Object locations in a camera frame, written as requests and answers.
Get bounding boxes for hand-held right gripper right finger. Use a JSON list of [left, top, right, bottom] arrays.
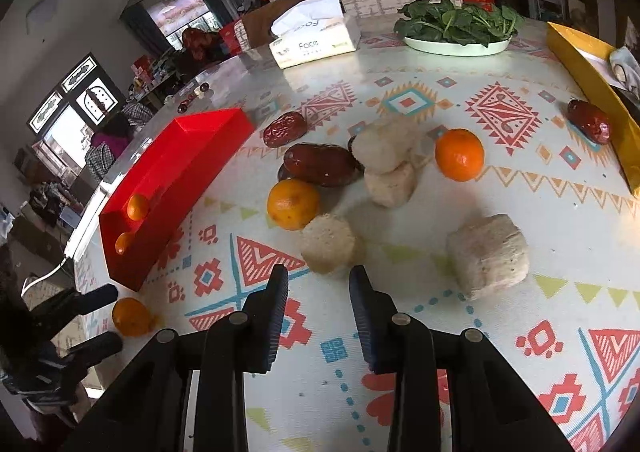
[[348, 265, 576, 452]]

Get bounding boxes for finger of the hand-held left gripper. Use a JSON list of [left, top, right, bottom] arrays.
[[45, 331, 124, 374], [22, 283, 119, 333]]

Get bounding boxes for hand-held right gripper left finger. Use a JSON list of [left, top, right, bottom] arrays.
[[60, 263, 291, 452]]

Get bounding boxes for large dark red date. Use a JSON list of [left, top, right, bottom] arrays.
[[278, 143, 365, 188]]

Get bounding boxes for red plastic tray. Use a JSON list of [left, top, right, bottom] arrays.
[[98, 107, 257, 292]]

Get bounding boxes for small wrinkled red date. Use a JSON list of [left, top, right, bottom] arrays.
[[263, 111, 308, 149]]

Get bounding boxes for patterned table mat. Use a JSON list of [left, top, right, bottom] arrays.
[[75, 15, 640, 452]]

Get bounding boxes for window with patterned panes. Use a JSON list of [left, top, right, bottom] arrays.
[[27, 52, 126, 145]]

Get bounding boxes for white tissue box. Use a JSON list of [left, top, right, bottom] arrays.
[[268, 0, 362, 69]]

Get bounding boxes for red gift box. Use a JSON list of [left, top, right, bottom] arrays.
[[218, 20, 251, 56]]

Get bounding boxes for pale green plate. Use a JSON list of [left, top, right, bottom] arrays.
[[402, 35, 512, 57]]

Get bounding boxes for brown cardboard box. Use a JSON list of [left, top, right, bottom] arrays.
[[242, 0, 341, 49]]

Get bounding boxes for glass entrance door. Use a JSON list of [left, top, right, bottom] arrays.
[[142, 0, 221, 50]]

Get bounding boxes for glossy red date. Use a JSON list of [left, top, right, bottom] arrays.
[[567, 99, 613, 145]]

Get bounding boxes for spinach leaves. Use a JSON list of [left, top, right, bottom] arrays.
[[393, 0, 525, 44]]

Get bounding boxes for yellow plastic tray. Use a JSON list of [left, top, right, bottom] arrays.
[[546, 21, 640, 198]]

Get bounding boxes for grey white packet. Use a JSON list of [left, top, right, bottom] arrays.
[[609, 46, 640, 98]]

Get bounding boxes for white cable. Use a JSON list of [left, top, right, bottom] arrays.
[[20, 257, 76, 294]]

